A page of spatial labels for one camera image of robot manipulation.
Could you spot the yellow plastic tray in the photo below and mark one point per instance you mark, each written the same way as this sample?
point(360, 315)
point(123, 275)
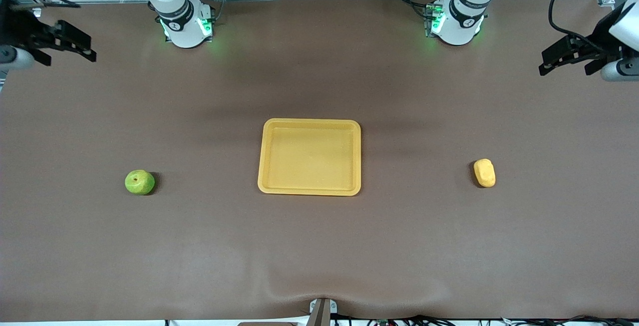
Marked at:
point(309, 156)

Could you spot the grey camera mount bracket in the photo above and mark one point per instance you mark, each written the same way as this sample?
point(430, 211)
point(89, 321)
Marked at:
point(322, 312)

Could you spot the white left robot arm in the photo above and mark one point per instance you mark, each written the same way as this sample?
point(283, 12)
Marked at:
point(462, 16)

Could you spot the green apple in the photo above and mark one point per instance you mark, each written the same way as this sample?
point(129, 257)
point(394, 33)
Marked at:
point(139, 182)

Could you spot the brown table mat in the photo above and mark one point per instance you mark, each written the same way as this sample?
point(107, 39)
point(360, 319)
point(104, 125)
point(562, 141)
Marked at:
point(319, 251)

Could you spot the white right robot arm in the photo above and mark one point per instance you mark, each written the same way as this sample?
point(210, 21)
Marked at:
point(182, 16)

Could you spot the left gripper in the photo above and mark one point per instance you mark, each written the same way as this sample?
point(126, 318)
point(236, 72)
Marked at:
point(597, 42)

